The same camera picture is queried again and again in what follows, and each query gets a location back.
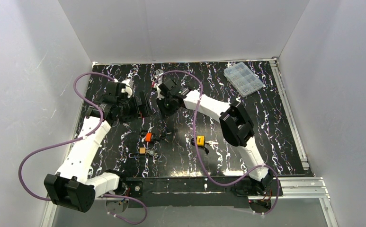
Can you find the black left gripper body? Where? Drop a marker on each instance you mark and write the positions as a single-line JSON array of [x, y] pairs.
[[144, 104]]

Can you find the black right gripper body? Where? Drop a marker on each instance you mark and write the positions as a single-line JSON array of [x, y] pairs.
[[164, 104]]

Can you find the yellow padlock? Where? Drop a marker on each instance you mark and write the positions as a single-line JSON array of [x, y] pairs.
[[200, 141]]

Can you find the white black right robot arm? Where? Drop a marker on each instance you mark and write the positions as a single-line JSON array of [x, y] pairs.
[[236, 125]]

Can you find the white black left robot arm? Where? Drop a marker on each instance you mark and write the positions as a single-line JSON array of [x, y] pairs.
[[69, 186]]

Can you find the orange black padlock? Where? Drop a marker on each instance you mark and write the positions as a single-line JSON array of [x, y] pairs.
[[148, 136]]

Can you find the black head keys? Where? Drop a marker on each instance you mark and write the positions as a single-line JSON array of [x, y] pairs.
[[162, 136]]

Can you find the long shackle orange padlock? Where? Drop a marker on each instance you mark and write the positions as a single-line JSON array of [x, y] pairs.
[[140, 152]]

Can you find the clear plastic screw box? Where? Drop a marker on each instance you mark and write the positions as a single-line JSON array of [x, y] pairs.
[[243, 79]]

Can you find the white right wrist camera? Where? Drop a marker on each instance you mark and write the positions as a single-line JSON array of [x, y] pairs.
[[160, 95]]

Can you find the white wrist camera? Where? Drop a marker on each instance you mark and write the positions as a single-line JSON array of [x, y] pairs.
[[160, 95], [127, 87]]

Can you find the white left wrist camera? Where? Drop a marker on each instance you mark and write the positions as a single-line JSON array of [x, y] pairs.
[[127, 87]]

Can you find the red handled adjustable wrench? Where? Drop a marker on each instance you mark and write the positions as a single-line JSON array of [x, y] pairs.
[[158, 73]]

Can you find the silver keys on ring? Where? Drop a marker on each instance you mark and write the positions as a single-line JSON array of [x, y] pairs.
[[211, 143]]

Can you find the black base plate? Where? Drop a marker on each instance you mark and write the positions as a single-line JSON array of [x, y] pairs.
[[195, 191]]

